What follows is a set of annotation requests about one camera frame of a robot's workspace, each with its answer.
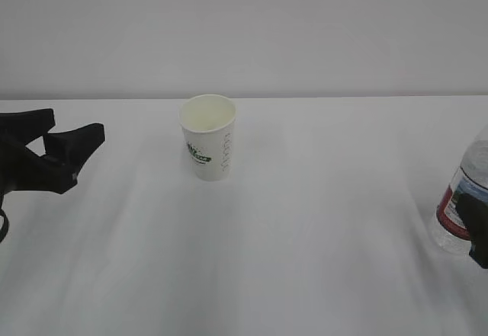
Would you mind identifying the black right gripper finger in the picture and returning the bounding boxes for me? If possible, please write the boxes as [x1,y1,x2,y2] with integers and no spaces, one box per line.
[456,193,487,269]

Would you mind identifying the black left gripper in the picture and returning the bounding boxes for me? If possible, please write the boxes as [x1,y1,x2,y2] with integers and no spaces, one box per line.
[1,108,105,197]

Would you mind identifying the clear water bottle red label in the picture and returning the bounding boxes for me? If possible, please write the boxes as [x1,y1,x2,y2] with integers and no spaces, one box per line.
[430,128,487,254]

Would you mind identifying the white paper cup green logo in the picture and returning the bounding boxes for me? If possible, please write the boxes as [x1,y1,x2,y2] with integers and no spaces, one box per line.
[178,94,236,181]

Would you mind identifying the black camera cable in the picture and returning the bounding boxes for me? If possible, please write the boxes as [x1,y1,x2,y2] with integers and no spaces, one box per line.
[0,208,11,245]

